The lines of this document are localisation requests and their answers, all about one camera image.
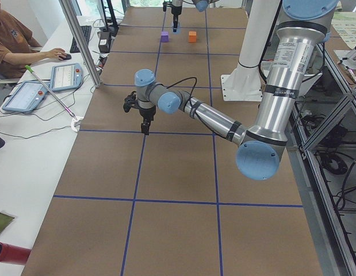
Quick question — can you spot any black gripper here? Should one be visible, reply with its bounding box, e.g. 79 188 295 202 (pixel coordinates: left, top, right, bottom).
171 5 182 30
139 107 155 135

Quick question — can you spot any far blue teach pendant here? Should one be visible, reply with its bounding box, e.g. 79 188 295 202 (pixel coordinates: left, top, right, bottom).
49 63 83 92

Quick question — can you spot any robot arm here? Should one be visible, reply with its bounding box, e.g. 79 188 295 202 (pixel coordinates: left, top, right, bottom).
123 1 337 181
163 0 216 32

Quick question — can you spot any black power adapter box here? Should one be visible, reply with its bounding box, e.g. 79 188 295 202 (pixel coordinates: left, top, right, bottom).
98 32 111 53

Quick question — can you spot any metal reacher grabber tool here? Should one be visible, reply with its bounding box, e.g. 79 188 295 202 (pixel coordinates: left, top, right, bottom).
25 65 83 132

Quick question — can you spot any white camera pedestal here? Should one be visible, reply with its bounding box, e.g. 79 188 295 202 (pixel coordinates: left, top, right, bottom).
221 0 281 102

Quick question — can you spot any near blue teach pendant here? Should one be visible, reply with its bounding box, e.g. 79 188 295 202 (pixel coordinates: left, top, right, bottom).
2 81 47 112

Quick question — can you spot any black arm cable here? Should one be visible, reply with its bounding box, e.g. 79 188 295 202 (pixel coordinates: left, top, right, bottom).
164 76 247 139

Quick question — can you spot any green notebook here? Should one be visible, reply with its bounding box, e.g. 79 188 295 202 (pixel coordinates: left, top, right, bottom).
0 212 15 233

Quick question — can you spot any person in brown shirt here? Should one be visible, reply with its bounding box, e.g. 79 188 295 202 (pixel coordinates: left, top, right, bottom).
0 2 67 79

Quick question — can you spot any black monitor stand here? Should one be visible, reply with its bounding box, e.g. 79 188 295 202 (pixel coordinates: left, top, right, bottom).
101 0 119 37

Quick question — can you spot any orange foam block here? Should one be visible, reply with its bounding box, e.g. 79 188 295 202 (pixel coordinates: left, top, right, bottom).
188 30 197 43

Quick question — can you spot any black keyboard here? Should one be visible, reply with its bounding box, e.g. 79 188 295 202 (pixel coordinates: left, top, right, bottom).
70 25 93 54

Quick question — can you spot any purple foam block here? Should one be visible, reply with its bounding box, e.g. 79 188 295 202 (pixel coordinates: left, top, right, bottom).
160 31 169 43

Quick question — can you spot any light blue foam block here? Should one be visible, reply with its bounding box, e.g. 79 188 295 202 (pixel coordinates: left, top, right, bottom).
172 23 181 34

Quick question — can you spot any aluminium frame post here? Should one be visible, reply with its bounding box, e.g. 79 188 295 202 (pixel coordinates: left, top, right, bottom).
59 0 101 88

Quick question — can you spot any red cylinder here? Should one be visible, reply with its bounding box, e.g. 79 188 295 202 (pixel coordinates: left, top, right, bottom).
0 242 31 265

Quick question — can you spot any blue teach pendant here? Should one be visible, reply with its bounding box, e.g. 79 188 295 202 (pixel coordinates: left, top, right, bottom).
49 63 83 92
2 81 47 112

